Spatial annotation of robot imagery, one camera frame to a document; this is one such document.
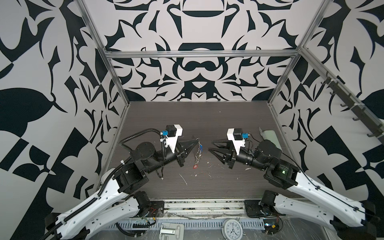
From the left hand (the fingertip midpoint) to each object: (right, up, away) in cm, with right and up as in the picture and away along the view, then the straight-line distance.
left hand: (198, 138), depth 55 cm
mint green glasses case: (+48, -4, +43) cm, 65 cm away
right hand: (+5, -3, +1) cm, 6 cm away
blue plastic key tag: (+1, -4, +2) cm, 5 cm away
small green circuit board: (+34, -44, +16) cm, 58 cm away
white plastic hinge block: (-12, -43, +13) cm, 47 cm away
